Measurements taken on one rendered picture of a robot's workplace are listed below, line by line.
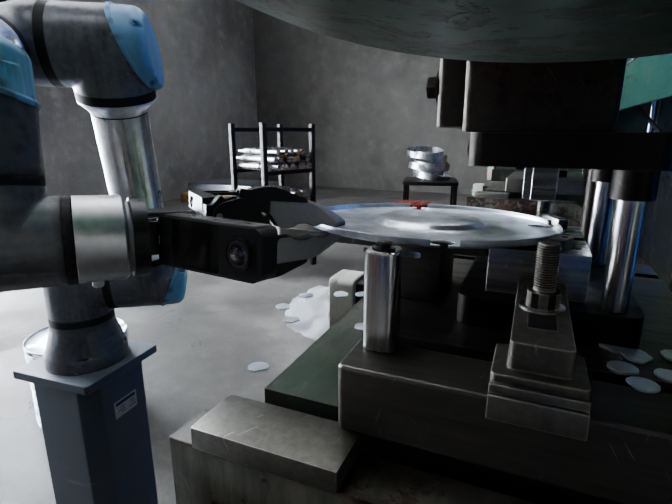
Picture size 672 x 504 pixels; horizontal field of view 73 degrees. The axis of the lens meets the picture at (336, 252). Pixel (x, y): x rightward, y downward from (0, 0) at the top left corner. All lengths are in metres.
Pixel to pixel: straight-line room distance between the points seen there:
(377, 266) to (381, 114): 7.15
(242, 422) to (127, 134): 0.52
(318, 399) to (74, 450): 0.71
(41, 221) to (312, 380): 0.28
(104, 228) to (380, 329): 0.24
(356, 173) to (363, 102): 1.12
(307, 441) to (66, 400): 0.69
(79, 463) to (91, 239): 0.74
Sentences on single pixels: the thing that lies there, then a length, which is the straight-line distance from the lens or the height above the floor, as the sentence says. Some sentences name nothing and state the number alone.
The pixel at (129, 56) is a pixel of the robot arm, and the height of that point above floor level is 0.99.
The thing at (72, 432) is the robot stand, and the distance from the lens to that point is 1.06.
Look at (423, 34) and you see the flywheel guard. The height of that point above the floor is 0.92.
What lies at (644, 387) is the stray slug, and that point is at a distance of 0.42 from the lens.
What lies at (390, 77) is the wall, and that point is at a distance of 7.51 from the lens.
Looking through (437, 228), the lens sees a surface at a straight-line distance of 0.50.
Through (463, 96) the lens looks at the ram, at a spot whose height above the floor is 0.92.
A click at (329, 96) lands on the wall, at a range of 7.84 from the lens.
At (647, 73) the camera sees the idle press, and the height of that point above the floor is 1.08.
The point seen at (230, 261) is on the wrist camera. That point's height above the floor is 0.79.
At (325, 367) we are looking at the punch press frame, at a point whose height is 0.64.
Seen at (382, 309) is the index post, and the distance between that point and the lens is 0.39.
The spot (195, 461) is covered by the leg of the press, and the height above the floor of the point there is 0.60.
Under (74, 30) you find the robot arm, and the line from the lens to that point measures 0.77.
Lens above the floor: 0.89
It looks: 15 degrees down
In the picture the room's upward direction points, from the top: straight up
